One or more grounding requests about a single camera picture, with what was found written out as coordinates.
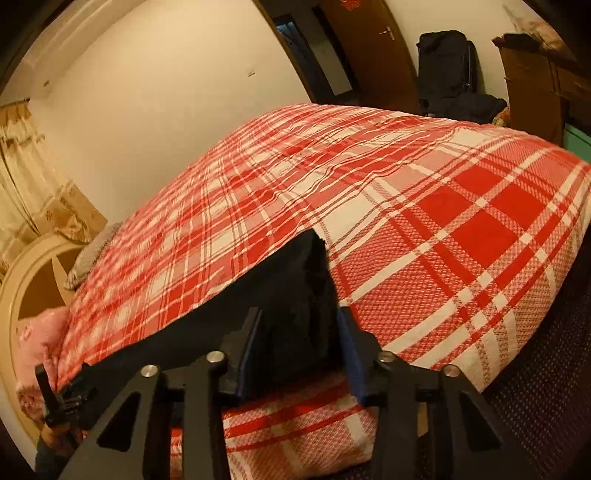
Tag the black bag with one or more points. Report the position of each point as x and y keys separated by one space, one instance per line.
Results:
x=466 y=108

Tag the patterned orange cloth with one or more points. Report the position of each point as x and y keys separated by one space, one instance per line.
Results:
x=501 y=117

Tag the green box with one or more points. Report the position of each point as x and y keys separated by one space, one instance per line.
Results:
x=579 y=143

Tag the striped grey pillow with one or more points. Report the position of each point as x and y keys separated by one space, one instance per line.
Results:
x=90 y=258

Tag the brown wooden door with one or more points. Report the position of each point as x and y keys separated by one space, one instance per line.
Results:
x=374 y=64

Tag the black pants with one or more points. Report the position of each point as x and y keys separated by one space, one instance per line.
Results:
x=281 y=300

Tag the red paper door decoration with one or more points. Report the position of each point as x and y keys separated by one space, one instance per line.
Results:
x=350 y=3

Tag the black folded stroller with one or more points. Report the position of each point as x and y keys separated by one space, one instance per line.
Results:
x=445 y=64

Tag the red plaid bed sheet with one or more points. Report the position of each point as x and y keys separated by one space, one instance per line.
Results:
x=392 y=207

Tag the cream wooden headboard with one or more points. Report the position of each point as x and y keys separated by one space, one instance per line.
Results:
x=23 y=286

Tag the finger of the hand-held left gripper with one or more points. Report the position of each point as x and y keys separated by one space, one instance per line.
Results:
x=78 y=390
x=48 y=392

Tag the person's left forearm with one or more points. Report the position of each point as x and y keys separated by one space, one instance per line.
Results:
x=53 y=454

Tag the brown wooden cabinet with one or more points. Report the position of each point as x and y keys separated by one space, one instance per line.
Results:
x=535 y=78

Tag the beige floral curtain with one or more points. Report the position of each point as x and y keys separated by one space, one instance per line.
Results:
x=32 y=184

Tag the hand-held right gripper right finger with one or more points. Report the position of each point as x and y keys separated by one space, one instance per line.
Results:
x=355 y=364

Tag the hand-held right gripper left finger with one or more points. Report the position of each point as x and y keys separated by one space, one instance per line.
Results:
x=247 y=360

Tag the pink floral pillow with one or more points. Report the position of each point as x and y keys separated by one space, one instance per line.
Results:
x=39 y=350

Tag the dark wooden door frame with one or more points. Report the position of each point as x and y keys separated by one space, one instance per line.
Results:
x=286 y=41

